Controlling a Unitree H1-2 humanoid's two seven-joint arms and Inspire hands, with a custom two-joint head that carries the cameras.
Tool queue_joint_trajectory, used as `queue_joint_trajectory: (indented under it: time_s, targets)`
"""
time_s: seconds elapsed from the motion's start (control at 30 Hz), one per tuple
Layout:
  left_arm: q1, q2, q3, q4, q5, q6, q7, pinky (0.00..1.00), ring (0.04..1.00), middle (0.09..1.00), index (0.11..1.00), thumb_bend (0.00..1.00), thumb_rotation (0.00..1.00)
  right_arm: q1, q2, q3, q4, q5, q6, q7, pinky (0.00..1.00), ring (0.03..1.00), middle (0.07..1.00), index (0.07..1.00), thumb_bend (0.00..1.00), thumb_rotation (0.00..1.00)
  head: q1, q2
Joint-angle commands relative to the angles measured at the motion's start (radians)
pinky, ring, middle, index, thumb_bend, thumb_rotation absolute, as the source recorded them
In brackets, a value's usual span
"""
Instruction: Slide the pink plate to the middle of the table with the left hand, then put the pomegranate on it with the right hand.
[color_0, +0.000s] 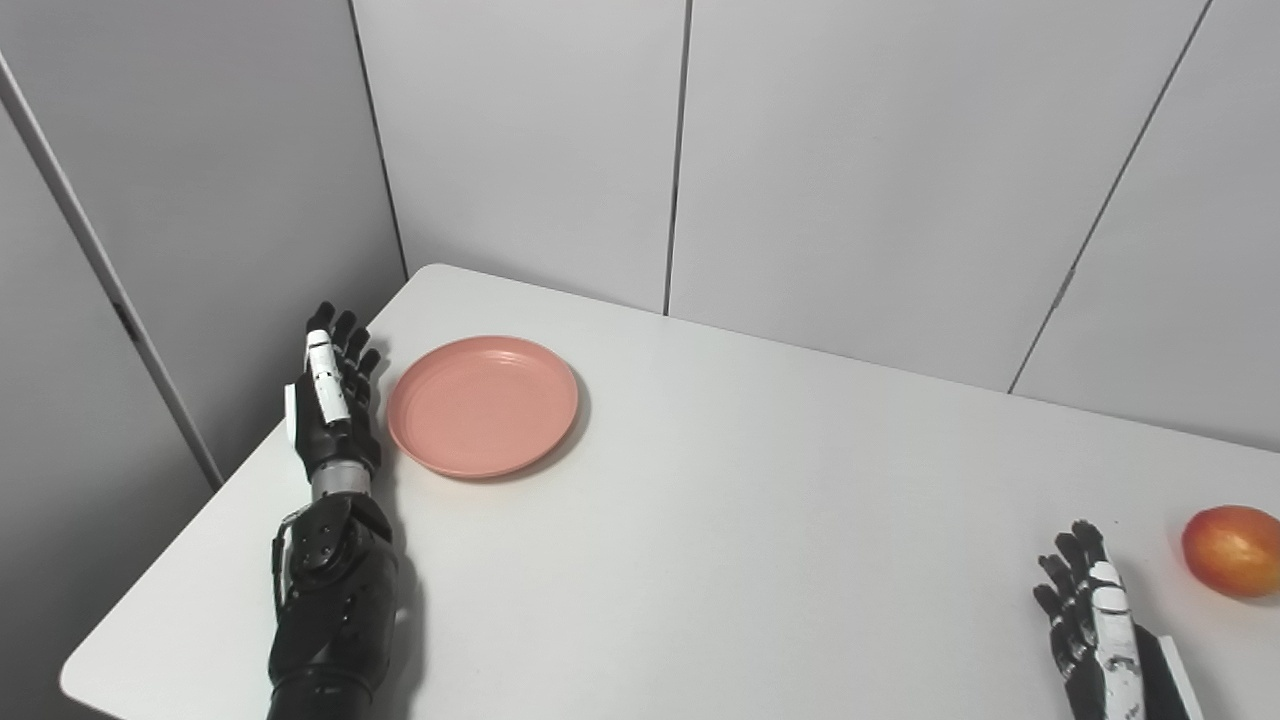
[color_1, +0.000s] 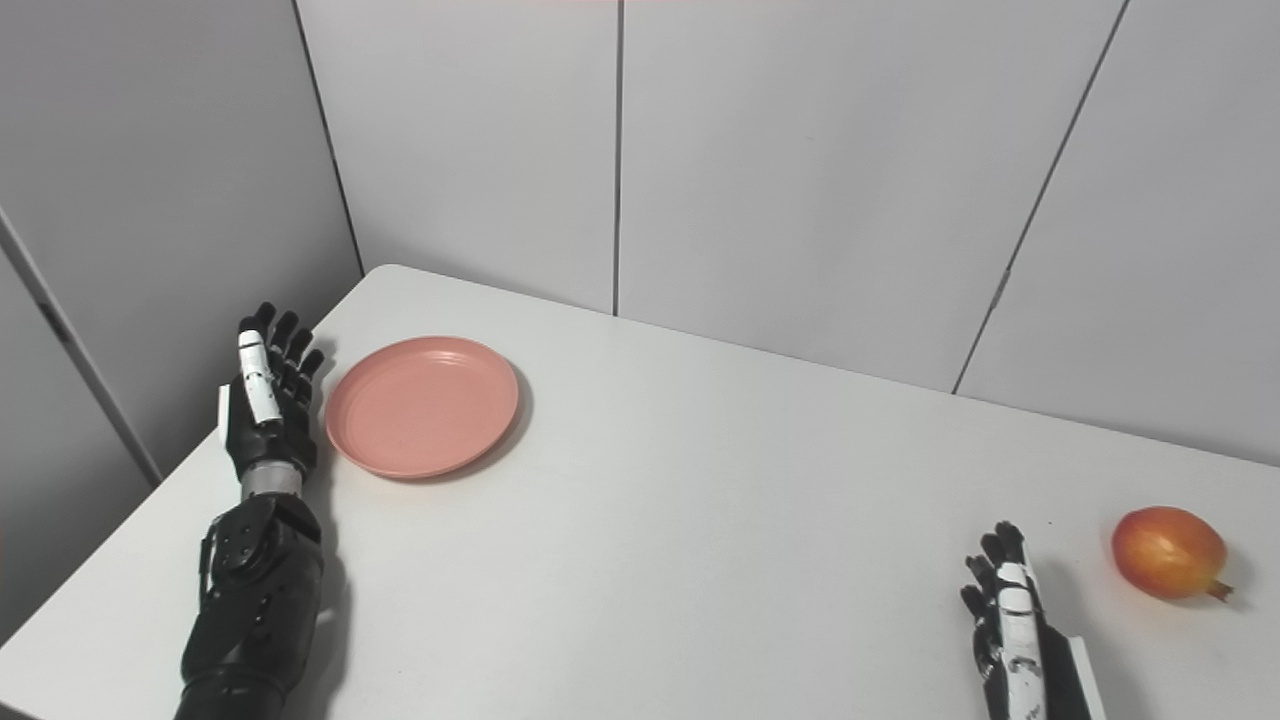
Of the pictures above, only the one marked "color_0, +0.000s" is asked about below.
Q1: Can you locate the pink round plate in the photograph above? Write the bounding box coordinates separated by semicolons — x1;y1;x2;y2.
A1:
387;335;580;480

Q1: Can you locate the red yellow pomegranate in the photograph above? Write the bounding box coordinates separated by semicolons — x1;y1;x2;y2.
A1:
1181;505;1280;600

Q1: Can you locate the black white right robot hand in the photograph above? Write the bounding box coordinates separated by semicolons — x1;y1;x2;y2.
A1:
1033;519;1206;720

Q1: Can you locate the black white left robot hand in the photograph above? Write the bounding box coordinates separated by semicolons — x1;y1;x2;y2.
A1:
284;301;384;481

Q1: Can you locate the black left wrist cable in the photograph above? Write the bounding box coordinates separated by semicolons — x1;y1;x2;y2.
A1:
269;508;303;613

